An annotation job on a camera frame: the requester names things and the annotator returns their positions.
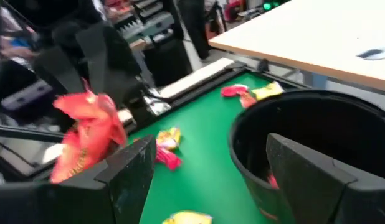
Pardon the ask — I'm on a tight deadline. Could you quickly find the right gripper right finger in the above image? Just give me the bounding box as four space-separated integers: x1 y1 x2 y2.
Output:
266 133 385 224

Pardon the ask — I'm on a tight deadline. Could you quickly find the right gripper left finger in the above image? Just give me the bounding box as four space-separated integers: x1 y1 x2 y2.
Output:
0 135 158 224

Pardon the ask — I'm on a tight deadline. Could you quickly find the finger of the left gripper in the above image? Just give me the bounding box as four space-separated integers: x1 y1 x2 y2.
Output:
33 46 84 94
75 24 118 94

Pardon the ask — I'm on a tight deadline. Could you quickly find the orange Reese's packet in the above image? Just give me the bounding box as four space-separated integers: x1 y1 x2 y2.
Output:
50 79 128 185

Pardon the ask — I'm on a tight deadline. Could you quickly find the red orange candy packet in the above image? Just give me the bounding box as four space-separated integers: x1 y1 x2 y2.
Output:
239 92 258 110

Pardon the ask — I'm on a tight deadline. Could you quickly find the red KitKat packet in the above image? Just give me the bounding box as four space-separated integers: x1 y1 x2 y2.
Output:
266 172 280 190

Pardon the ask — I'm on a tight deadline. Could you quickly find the grey bench equipment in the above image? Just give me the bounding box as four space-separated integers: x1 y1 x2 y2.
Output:
114 0 176 43

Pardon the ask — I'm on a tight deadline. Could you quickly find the black cauldron bucket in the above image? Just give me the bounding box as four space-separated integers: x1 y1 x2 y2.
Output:
228 89 385 224

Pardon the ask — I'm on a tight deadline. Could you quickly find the black equipment case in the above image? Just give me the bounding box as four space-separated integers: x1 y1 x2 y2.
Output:
142 37 194 88

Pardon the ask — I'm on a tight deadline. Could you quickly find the green table mat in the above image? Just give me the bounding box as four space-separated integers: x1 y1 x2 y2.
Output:
126 72 293 224

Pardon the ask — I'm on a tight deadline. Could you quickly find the person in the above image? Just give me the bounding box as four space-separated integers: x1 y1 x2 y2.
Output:
177 0 214 60

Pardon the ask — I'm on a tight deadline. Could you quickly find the light wooden desk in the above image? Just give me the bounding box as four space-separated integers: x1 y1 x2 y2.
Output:
207 0 385 93

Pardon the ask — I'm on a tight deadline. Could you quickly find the silver mounting bracket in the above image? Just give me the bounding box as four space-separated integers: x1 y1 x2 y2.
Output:
144 88 172 116

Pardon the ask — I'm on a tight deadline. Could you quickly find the black table frame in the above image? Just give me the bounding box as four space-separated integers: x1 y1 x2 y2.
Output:
126 60 308 141

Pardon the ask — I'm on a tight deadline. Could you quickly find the round desk cable grommet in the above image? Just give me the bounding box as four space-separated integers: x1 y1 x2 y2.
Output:
356 46 385 62

